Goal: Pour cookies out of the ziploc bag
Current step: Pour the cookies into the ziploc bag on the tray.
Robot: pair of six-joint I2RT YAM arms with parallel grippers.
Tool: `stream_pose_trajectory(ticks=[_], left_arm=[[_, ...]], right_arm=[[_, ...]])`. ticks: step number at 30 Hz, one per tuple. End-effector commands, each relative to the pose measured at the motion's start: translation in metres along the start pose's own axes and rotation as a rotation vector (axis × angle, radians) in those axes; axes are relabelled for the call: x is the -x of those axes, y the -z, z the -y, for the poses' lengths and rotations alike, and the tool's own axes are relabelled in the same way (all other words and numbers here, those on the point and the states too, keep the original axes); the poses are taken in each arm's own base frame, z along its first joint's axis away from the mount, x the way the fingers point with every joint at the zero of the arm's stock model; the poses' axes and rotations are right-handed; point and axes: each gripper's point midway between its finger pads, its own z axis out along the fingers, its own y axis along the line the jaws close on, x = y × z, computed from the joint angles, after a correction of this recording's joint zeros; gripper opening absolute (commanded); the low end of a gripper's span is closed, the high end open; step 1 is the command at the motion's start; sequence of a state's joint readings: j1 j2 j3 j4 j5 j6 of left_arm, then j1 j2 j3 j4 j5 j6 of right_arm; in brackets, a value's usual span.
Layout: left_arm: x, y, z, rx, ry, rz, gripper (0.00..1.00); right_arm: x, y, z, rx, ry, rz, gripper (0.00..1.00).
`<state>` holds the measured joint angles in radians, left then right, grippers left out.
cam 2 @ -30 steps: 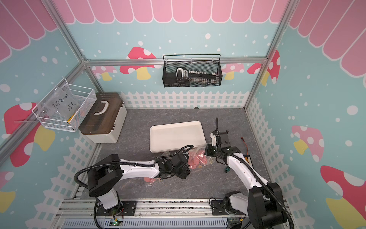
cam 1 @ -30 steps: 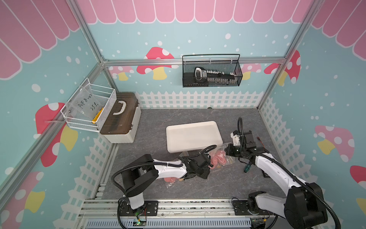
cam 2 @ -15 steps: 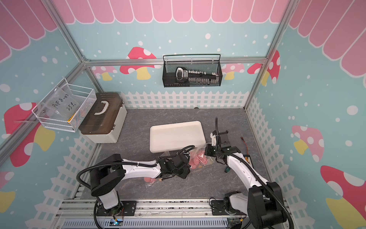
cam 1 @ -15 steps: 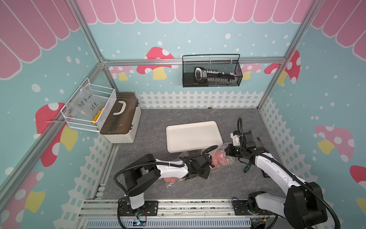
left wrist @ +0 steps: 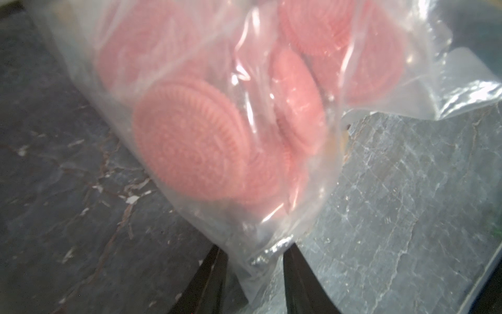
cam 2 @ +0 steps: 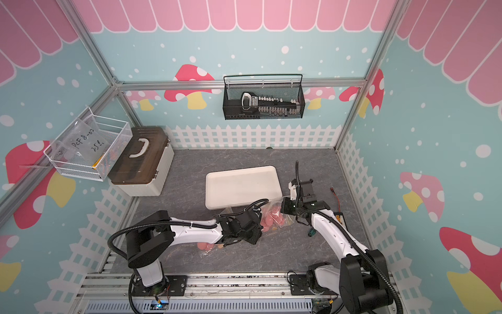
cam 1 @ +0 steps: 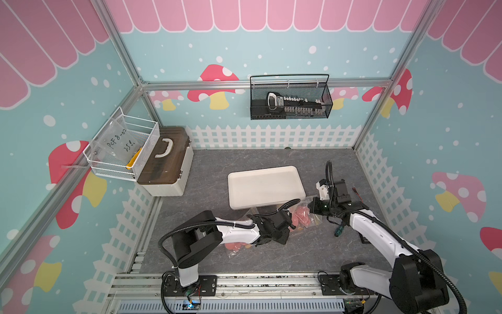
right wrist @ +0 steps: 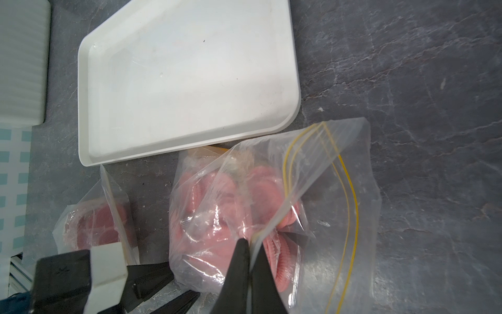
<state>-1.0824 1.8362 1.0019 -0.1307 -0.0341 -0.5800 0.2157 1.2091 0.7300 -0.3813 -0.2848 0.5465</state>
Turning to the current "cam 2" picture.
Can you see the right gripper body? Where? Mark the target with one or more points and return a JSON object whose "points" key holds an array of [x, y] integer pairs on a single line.
{"points": [[291, 207]]}

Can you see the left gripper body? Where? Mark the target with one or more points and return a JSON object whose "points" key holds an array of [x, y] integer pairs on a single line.
{"points": [[251, 237]]}

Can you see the ziploc bag of cookies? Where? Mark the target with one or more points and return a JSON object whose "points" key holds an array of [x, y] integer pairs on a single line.
{"points": [[272, 218], [207, 249]]}

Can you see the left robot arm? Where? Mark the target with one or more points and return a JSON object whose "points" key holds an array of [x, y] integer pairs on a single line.
{"points": [[142, 244]]}

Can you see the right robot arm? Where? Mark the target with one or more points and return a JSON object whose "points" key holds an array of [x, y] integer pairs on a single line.
{"points": [[362, 280]]}

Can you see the clear labelled plastic bag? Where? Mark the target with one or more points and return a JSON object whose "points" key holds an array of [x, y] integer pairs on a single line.
{"points": [[85, 141]]}

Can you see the black connector board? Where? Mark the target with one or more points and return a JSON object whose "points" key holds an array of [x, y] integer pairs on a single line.
{"points": [[341, 219]]}

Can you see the white rectangular tray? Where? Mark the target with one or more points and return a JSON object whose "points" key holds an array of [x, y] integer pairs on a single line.
{"points": [[236, 188]]}

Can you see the socket set in basket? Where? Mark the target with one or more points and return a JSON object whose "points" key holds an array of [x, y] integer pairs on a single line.
{"points": [[261, 107]]}

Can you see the white toolbox brown lid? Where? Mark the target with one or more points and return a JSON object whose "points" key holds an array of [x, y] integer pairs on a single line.
{"points": [[143, 167]]}

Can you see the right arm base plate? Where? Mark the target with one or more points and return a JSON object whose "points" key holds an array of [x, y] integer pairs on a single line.
{"points": [[300, 286]]}

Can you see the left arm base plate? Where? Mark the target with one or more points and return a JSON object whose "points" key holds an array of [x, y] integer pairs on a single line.
{"points": [[169, 286]]}

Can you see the black wire mesh basket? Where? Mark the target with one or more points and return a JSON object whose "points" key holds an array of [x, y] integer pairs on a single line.
{"points": [[268, 96]]}

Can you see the white wire basket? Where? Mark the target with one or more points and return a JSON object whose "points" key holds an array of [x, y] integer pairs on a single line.
{"points": [[117, 132]]}

